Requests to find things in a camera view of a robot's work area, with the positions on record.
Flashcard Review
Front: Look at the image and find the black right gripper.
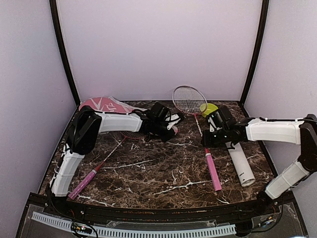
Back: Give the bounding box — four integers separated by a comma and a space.
202, 127, 230, 148

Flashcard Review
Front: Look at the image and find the black frame post right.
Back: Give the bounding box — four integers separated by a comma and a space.
239, 0, 269, 107

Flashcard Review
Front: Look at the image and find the black frame post left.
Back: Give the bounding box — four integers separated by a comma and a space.
49, 0, 80, 107

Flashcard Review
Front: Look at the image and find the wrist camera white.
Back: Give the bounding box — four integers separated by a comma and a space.
207, 106, 237, 132
161, 113, 184, 130

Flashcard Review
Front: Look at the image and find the pink racket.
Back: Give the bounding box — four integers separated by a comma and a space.
68, 131, 146, 200
172, 85, 222, 192

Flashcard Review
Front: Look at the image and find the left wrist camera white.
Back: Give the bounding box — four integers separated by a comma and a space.
161, 113, 184, 130

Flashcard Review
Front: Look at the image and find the white shuttlecock tube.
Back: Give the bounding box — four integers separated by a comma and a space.
226, 142, 256, 187

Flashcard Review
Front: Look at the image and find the black frame post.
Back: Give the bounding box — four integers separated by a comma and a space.
239, 0, 269, 107
49, 0, 80, 107

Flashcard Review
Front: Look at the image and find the grey cable duct front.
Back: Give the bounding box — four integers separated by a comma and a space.
31, 212, 236, 238

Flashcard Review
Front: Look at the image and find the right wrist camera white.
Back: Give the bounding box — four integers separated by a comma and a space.
207, 106, 237, 132

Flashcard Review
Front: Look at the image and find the green plastic bowl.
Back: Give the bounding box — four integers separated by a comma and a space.
200, 103, 218, 118

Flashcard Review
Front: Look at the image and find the pink racket top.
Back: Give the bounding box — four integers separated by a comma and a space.
172, 85, 222, 192

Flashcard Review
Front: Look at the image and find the pink racket bottom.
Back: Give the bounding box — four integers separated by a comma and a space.
68, 131, 146, 200

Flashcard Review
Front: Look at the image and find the pink racket bag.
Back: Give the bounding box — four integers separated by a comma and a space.
78, 95, 179, 136

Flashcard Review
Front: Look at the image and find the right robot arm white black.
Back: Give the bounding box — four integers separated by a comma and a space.
201, 106, 317, 215

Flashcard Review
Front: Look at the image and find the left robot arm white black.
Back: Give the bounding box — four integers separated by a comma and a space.
48, 103, 177, 216

